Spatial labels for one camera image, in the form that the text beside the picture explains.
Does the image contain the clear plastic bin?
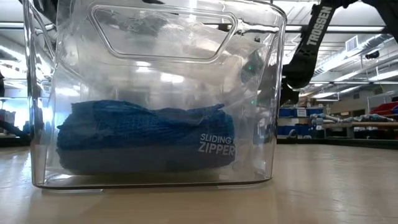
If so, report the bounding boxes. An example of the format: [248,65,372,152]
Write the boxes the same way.
[23,0,288,191]

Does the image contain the zipper bag with blue bandage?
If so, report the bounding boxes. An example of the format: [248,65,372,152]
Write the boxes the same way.
[55,98,238,175]

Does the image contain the shelf with blue bins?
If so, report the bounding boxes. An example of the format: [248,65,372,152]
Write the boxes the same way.
[277,105,326,138]

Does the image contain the white ceiling air vent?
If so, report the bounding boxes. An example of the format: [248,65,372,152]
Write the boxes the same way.
[345,35,359,54]

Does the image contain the wooden workbench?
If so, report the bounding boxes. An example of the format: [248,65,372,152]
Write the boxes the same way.
[310,112,398,140]

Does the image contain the long ceiling light strip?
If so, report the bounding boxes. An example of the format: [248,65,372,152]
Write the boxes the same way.
[326,26,386,33]

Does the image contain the silver air duct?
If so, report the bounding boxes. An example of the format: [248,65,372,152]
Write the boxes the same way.
[310,32,398,82]

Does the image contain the black aluminium table frame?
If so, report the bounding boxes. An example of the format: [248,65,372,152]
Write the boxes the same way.
[0,136,398,151]

